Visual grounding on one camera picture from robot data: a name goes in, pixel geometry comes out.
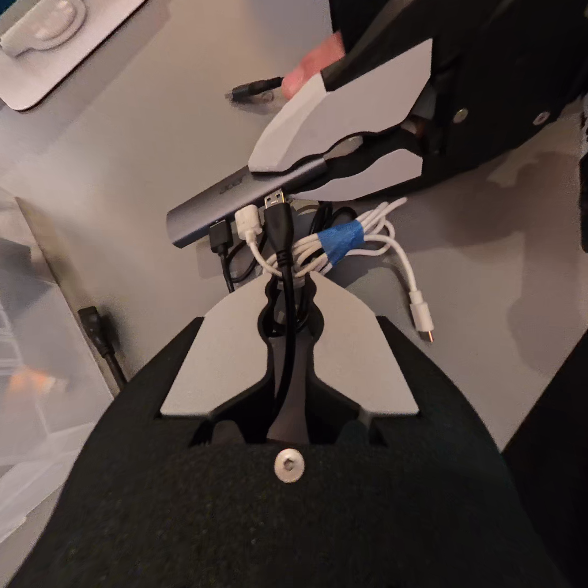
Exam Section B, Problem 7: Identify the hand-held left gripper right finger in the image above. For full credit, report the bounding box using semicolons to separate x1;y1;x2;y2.
308;272;420;418

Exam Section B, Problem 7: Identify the black hub cable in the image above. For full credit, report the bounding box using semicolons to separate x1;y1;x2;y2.
77;305;128;391

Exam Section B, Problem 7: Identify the grey usb hub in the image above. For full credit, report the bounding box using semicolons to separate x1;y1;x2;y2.
165;156;329;250

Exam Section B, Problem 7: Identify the white folding stand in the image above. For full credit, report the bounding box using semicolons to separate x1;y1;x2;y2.
0;0;150;112

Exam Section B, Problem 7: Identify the thin black cable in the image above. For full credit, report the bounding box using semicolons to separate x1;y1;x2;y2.
224;76;285;103

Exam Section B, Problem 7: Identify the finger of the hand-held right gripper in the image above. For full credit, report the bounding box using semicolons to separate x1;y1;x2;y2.
294;148;424;203
248;38;435;177

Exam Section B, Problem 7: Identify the white cable bundle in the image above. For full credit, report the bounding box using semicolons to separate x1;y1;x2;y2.
233;197;435;344

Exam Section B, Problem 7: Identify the blue tape band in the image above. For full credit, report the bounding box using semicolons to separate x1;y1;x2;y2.
317;220;367;267

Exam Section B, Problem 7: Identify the clear plastic bin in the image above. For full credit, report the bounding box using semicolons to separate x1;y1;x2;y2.
0;186;116;545

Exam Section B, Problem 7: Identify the thick black cable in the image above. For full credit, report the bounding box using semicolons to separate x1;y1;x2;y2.
263;190;299;405

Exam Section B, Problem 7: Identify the grey desk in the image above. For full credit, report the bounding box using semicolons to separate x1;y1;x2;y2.
0;0;588;453

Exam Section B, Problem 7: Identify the person's right hand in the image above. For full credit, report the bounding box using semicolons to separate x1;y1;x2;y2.
281;31;348;100

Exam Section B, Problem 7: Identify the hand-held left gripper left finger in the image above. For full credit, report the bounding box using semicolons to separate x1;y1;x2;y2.
160;275;276;419

